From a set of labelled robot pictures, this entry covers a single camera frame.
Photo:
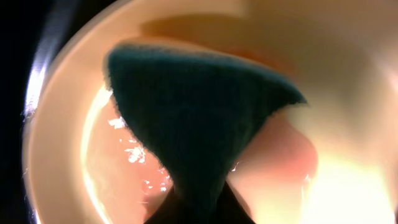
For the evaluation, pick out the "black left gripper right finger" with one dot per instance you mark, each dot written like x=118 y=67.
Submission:
x=229 y=210

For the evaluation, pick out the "green yellow sponge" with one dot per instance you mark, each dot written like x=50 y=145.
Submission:
x=195 y=111

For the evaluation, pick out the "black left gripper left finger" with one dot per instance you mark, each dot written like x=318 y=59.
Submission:
x=171 y=211

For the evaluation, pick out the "round black tray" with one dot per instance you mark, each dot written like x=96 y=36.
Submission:
x=32 y=32

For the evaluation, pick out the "yellow plate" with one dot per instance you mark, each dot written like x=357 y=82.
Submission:
x=333 y=162

